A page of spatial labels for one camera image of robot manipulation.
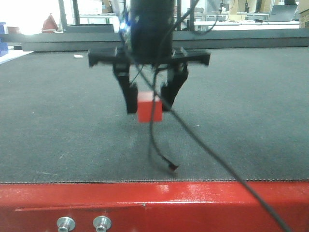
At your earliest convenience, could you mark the black metal frame cart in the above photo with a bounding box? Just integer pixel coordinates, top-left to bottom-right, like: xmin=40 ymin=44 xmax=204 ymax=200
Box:
xmin=58 ymin=0 xmax=190 ymax=35

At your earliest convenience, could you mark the white table background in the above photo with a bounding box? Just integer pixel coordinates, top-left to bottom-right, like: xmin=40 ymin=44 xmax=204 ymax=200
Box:
xmin=194 ymin=18 xmax=301 ymax=31

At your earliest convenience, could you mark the large cardboard box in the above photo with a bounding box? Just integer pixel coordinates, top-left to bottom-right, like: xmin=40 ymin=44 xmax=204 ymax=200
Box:
xmin=298 ymin=0 xmax=309 ymax=29

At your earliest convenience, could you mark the black cable with connector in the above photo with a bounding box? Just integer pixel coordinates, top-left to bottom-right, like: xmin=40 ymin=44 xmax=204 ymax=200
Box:
xmin=147 ymin=64 xmax=181 ymax=173

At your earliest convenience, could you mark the silver bolt right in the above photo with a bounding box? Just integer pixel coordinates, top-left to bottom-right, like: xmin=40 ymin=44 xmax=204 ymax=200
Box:
xmin=93 ymin=216 xmax=112 ymax=232

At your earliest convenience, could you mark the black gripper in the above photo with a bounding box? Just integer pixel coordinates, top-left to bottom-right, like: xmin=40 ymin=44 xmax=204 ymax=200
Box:
xmin=88 ymin=46 xmax=211 ymax=114

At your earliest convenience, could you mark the silver bolt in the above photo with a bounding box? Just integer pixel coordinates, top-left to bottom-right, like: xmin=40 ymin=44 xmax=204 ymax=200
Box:
xmin=56 ymin=217 xmax=76 ymax=232
xmin=93 ymin=216 xmax=112 ymax=232

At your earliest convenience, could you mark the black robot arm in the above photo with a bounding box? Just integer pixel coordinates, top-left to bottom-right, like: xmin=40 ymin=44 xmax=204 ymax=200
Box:
xmin=88 ymin=0 xmax=211 ymax=114

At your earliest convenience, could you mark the silver bolt left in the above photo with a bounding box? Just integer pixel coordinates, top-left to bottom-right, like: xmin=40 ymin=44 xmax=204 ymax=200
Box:
xmin=56 ymin=217 xmax=76 ymax=232

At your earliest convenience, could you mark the red magnetic cube block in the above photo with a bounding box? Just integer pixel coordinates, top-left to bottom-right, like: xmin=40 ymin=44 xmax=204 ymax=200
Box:
xmin=137 ymin=91 xmax=163 ymax=123

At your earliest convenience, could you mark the dark grey table mat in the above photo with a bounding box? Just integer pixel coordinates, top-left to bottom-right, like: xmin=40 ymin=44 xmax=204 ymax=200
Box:
xmin=0 ymin=47 xmax=309 ymax=183

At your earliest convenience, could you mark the red metal table edge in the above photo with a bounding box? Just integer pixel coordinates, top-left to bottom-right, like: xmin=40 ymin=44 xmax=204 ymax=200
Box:
xmin=0 ymin=179 xmax=309 ymax=232

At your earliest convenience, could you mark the black cable long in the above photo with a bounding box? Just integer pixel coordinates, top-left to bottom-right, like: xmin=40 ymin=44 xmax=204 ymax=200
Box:
xmin=134 ymin=0 xmax=292 ymax=232

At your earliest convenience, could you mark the small white paper scrap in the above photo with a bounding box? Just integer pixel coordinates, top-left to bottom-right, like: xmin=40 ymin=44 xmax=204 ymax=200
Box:
xmin=73 ymin=54 xmax=83 ymax=58

